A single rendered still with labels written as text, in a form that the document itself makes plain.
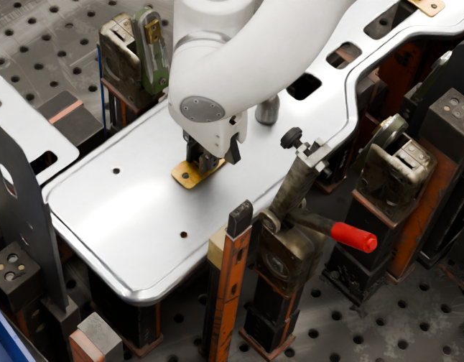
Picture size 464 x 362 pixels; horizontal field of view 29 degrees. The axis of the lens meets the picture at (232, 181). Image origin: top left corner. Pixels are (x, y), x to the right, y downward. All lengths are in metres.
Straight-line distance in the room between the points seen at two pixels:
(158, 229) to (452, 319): 0.56
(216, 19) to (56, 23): 0.88
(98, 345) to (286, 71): 0.32
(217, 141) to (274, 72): 0.23
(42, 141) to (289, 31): 0.48
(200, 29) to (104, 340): 0.32
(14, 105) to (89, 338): 0.48
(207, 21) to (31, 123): 0.41
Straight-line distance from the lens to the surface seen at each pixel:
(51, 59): 1.71
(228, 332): 1.24
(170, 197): 1.18
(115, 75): 1.34
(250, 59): 0.86
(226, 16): 0.91
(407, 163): 1.17
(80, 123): 1.27
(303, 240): 1.10
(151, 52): 1.24
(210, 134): 1.08
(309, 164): 0.96
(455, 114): 1.17
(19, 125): 1.25
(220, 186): 1.19
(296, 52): 0.87
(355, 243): 1.01
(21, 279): 1.05
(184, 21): 0.94
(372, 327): 1.46
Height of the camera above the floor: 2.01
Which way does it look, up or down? 58 degrees down
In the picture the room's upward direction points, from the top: 8 degrees clockwise
